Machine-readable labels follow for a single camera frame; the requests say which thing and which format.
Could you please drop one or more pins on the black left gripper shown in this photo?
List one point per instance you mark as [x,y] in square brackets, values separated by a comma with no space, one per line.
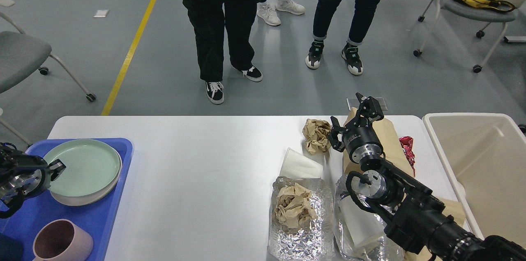
[32,183]

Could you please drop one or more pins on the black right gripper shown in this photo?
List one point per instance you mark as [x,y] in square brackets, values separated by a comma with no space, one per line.
[361,141]

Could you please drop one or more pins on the green plate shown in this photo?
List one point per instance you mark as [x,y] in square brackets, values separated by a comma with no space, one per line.
[90,166]

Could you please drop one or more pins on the dark teal cup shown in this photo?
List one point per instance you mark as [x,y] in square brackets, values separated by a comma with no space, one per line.
[10,249]

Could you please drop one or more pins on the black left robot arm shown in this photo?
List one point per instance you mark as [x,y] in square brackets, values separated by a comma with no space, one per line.
[14,161]

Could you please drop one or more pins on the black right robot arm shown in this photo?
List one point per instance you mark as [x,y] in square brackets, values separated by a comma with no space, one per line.
[414,217]

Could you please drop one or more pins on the pink plate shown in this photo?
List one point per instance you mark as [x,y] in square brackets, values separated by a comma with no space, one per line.
[88,199]

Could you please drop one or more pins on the crumpled brown paper ball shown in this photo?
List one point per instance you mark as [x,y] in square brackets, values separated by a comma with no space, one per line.
[316,133]

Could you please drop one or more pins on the blue plastic tray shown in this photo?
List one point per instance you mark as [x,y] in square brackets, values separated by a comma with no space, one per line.
[95,218]

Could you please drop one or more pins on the red foil wrapper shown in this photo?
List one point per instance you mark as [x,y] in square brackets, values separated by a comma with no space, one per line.
[407,143]

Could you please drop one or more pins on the white paper cup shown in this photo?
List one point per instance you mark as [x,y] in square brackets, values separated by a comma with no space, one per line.
[297,166]

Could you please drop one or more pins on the crumpled brown paper on foil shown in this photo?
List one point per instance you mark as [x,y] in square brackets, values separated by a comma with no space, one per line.
[293,209]

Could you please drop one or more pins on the aluminium foil sheet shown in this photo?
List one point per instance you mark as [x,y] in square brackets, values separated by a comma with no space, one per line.
[316,242]

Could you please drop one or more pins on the beige plastic bin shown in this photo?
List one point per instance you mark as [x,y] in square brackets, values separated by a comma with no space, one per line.
[484,156]

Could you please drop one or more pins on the person in black trousers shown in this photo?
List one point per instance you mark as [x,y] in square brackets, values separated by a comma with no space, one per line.
[213,22]

